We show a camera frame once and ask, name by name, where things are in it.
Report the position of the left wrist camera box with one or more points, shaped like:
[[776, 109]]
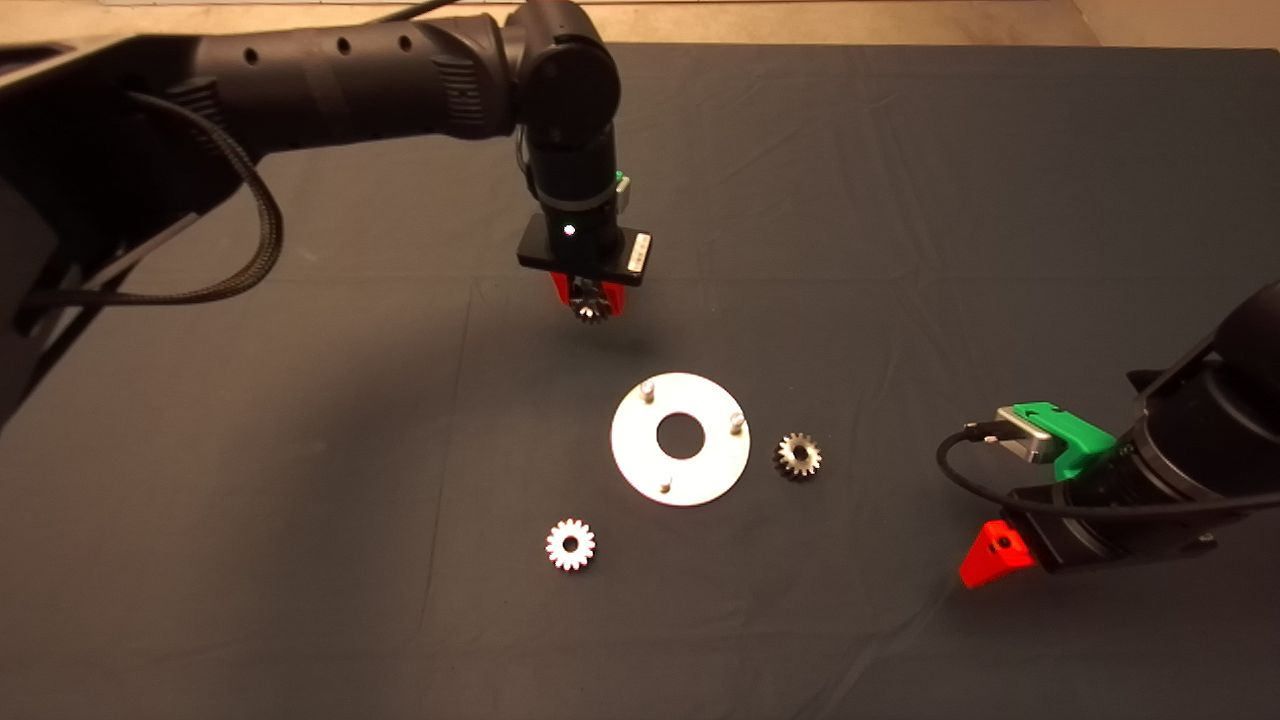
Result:
[[623, 198]]

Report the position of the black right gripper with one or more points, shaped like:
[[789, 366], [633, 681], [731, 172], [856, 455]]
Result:
[[1110, 533]]

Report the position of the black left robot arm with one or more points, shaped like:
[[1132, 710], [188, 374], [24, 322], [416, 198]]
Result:
[[330, 80]]

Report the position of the right green camera mount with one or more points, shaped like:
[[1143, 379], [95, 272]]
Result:
[[1085, 442]]

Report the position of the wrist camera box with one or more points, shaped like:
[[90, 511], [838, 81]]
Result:
[[1030, 440], [623, 198]]

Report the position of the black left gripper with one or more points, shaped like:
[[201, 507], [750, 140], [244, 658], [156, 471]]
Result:
[[580, 245]]

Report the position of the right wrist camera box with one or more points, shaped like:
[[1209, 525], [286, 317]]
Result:
[[1030, 440]]

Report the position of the dark steel planetary gear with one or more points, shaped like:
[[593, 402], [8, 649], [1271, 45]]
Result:
[[590, 312], [810, 462]]

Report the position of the round metal carrier plate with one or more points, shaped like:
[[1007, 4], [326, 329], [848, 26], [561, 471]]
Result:
[[638, 450]]

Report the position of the bright steel planetary gear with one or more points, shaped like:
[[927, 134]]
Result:
[[584, 550]]

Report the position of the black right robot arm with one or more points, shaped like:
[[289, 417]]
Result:
[[1230, 420]]

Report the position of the dark grey table cloth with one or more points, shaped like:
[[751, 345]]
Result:
[[900, 200]]

